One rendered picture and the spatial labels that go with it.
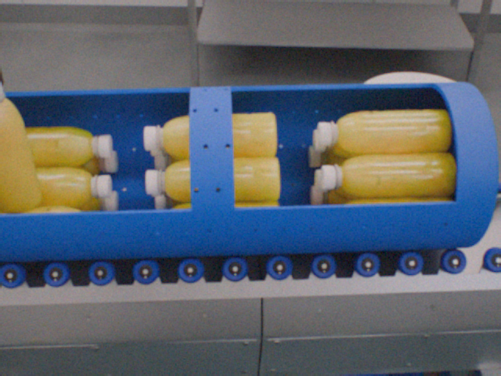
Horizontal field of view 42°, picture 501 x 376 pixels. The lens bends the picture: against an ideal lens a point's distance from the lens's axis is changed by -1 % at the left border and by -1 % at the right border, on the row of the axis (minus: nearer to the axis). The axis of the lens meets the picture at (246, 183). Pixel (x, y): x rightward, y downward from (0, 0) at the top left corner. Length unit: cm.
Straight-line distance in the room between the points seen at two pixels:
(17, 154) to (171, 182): 24
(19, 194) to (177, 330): 36
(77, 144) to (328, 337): 55
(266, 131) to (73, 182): 33
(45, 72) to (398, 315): 320
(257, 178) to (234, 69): 294
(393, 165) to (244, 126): 24
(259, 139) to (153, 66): 300
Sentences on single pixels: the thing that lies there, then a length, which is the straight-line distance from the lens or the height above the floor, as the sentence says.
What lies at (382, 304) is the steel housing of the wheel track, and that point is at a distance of 120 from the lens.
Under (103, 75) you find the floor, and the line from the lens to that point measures 397.
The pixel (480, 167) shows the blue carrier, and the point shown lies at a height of 117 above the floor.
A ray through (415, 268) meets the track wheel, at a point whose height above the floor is 96.
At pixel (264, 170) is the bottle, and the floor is 114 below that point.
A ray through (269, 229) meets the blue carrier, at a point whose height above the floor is 108.
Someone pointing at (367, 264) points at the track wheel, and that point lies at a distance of 114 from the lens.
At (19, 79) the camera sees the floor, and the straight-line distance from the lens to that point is 406.
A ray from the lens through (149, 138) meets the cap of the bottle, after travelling 107.
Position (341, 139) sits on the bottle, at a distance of 108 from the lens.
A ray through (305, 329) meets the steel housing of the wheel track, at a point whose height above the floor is 85.
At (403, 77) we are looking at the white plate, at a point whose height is 104.
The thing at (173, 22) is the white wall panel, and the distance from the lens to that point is 451.
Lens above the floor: 173
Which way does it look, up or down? 36 degrees down
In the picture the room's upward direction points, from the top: straight up
